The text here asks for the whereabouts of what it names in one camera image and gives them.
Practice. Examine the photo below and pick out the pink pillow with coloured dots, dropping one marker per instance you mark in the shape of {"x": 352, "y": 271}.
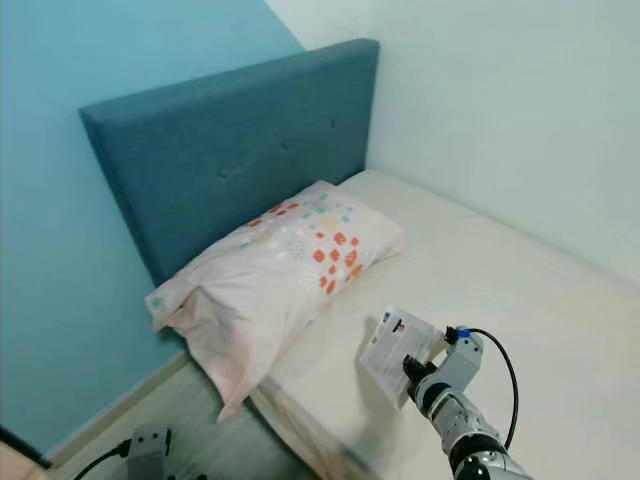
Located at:
{"x": 260, "y": 290}

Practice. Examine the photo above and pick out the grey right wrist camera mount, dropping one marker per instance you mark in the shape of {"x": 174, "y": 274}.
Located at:
{"x": 463, "y": 360}

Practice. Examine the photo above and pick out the mattress with cream sheet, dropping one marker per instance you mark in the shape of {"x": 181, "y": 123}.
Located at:
{"x": 510, "y": 270}

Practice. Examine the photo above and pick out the blue upholstered headboard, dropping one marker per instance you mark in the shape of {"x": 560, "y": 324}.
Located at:
{"x": 230, "y": 145}

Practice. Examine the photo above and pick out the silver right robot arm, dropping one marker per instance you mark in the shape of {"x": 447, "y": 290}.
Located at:
{"x": 470, "y": 430}

